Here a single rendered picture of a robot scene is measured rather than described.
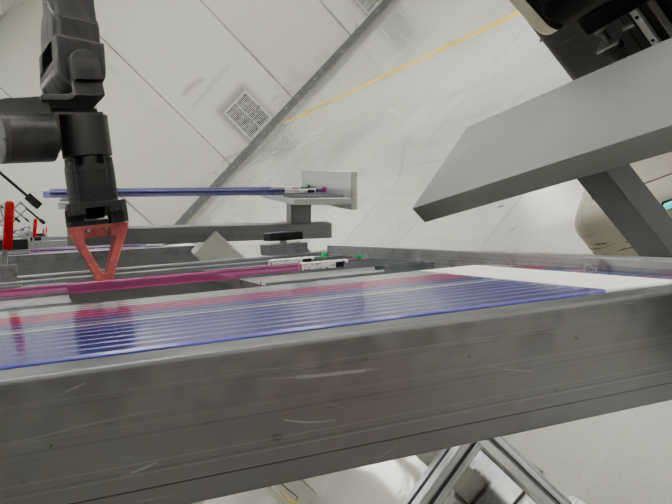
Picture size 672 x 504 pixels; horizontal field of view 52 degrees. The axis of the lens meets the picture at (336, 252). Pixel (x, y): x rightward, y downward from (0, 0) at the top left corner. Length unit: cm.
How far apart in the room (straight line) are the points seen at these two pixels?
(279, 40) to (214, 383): 888
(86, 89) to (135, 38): 787
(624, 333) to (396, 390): 14
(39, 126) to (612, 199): 87
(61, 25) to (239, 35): 812
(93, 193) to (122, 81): 775
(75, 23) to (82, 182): 19
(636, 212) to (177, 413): 101
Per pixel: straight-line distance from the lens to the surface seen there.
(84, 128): 86
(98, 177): 85
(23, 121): 84
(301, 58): 917
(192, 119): 863
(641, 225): 124
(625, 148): 100
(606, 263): 55
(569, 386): 38
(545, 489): 137
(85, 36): 91
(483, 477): 164
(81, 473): 29
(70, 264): 173
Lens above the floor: 103
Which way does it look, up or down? 17 degrees down
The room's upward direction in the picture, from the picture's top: 45 degrees counter-clockwise
